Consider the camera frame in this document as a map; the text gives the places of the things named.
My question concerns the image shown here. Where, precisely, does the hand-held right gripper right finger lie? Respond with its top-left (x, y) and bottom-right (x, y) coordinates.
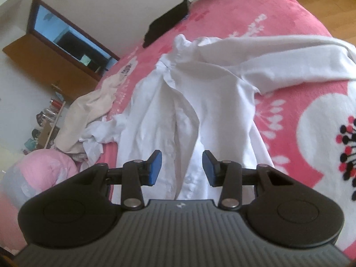
top-left (202, 150), bottom-right (295, 210)

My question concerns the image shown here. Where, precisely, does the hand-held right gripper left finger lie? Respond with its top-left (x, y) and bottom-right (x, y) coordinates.
top-left (73, 150), bottom-right (162, 210)

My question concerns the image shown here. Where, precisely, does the pink quilted bundle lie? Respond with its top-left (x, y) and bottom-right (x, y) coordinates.
top-left (0, 149), bottom-right (80, 201)

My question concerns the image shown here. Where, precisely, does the wooden dresser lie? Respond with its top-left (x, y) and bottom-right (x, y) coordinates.
top-left (3, 32), bottom-right (101, 102)

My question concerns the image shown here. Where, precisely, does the wooden framed mirror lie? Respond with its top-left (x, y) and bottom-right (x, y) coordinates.
top-left (26, 0), bottom-right (121, 82)

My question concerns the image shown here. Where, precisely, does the pink floral blanket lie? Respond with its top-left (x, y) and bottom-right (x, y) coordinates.
top-left (78, 0), bottom-right (356, 209)

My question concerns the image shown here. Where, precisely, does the cluster of cosmetic bottles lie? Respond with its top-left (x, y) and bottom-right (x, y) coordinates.
top-left (24, 96), bottom-right (67, 156)

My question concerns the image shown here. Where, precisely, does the black folded cloth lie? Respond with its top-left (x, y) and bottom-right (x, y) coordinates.
top-left (142, 0), bottom-right (191, 48)

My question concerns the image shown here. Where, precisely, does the white shirt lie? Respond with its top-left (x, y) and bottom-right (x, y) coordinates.
top-left (79, 33), bottom-right (356, 201)

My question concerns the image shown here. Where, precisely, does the cream garment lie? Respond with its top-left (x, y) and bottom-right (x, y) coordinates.
top-left (56, 75), bottom-right (120, 156)

